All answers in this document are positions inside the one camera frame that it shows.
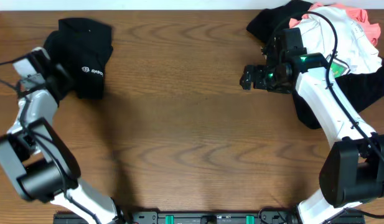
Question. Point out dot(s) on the white shirt with green print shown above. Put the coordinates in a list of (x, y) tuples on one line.
[(355, 54)]

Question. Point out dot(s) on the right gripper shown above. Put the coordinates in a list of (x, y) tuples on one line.
[(259, 83)]

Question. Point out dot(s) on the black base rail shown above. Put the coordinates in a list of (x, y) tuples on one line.
[(264, 216)]

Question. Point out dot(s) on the coral pink shirt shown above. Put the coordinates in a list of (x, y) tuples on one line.
[(372, 31)]

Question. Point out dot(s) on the black polo shirt with logo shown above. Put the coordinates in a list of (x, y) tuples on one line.
[(83, 47)]

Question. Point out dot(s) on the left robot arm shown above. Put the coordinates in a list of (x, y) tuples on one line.
[(36, 161)]

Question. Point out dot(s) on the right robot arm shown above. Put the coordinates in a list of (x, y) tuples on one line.
[(353, 172)]

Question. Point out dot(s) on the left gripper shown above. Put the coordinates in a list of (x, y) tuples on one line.
[(66, 81)]

